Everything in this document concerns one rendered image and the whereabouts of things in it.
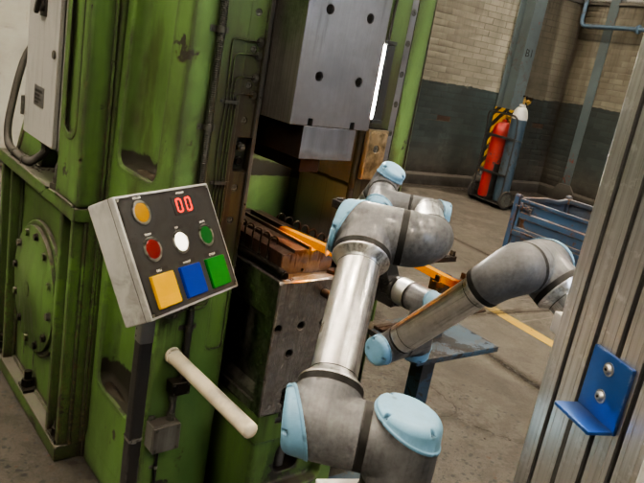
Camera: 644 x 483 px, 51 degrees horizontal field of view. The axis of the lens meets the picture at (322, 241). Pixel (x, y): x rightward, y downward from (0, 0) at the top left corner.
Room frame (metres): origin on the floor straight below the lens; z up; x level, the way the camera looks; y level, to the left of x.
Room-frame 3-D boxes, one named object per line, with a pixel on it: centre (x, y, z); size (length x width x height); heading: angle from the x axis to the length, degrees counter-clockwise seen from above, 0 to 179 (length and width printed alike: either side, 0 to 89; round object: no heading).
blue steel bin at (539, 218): (5.45, -2.19, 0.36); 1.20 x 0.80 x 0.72; 37
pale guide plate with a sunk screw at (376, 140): (2.28, -0.12, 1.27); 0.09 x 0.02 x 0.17; 131
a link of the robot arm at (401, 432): (0.98, -0.18, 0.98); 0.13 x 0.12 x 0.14; 84
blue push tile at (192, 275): (1.49, 0.29, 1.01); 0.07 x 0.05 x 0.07; 156
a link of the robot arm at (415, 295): (1.64, -0.29, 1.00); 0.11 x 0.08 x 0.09; 41
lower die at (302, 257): (2.13, 0.17, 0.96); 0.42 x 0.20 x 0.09; 41
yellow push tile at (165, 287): (1.40, 0.33, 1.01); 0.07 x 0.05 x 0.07; 156
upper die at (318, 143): (2.13, 0.17, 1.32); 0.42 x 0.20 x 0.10; 41
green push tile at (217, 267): (1.58, 0.25, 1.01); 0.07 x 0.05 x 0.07; 156
